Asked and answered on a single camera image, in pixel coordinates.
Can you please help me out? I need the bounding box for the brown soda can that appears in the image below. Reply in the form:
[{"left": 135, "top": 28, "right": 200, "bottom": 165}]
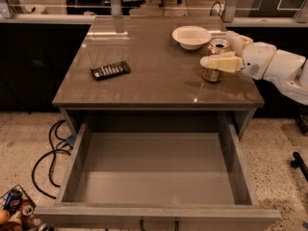
[{"left": 19, "top": 200, "right": 36, "bottom": 217}]

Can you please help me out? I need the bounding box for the orange soda can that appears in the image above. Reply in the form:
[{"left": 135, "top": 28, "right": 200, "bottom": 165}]
[{"left": 200, "top": 38, "right": 230, "bottom": 83}]

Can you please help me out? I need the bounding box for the white bowl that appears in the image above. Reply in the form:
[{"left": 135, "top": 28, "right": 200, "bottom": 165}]
[{"left": 172, "top": 26, "right": 212, "bottom": 50}]

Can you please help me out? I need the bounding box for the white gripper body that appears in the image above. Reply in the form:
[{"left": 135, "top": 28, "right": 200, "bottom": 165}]
[{"left": 242, "top": 42, "right": 277, "bottom": 80}]

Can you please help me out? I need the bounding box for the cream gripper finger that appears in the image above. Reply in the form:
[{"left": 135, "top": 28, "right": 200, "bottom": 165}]
[
  {"left": 225, "top": 31, "right": 253, "bottom": 56},
  {"left": 200, "top": 51, "right": 244, "bottom": 73}
]

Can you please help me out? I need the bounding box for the grey cabinet table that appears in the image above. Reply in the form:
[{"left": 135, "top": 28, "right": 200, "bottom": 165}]
[{"left": 53, "top": 16, "right": 264, "bottom": 134}]

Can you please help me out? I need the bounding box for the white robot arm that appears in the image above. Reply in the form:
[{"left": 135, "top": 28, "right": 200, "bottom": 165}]
[{"left": 200, "top": 31, "right": 308, "bottom": 105}]

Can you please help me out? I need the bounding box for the wire basket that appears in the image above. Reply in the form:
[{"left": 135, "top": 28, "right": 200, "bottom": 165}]
[{"left": 0, "top": 185, "right": 40, "bottom": 231}]

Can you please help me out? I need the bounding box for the black drawer handle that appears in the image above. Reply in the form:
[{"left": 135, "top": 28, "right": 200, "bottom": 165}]
[{"left": 140, "top": 219, "right": 180, "bottom": 231}]

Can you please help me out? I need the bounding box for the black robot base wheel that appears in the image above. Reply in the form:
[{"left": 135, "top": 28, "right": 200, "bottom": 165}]
[{"left": 290, "top": 152, "right": 308, "bottom": 182}]

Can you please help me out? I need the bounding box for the black floor cable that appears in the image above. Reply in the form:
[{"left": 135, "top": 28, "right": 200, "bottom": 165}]
[{"left": 31, "top": 119, "right": 72, "bottom": 200}]

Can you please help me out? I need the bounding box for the blue cable plug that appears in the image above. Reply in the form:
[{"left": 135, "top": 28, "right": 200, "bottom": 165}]
[{"left": 65, "top": 136, "right": 75, "bottom": 148}]

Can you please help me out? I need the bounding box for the orange fruit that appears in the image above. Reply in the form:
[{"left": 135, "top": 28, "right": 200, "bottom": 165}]
[{"left": 0, "top": 209, "right": 10, "bottom": 225}]

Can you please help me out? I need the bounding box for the dark snack bar packet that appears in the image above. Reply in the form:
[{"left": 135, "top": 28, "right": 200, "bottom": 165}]
[{"left": 90, "top": 61, "right": 131, "bottom": 81}]

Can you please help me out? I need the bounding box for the blue soda can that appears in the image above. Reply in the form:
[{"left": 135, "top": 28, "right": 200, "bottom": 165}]
[{"left": 3, "top": 189, "right": 22, "bottom": 215}]

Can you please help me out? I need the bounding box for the open grey top drawer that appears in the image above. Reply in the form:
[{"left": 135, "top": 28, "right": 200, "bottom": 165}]
[{"left": 37, "top": 112, "right": 280, "bottom": 231}]

